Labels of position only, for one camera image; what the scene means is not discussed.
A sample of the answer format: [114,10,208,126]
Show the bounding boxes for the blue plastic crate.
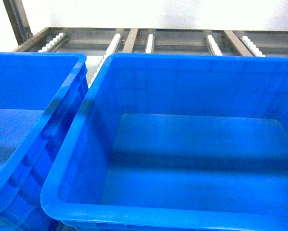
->
[0,52,88,231]
[40,53,288,231]

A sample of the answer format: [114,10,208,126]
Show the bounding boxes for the stainless steel rack frame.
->
[3,0,288,57]

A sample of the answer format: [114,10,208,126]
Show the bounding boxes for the white roller track strip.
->
[38,32,67,53]
[145,34,155,53]
[88,33,122,88]
[240,36,265,57]
[206,35,223,56]

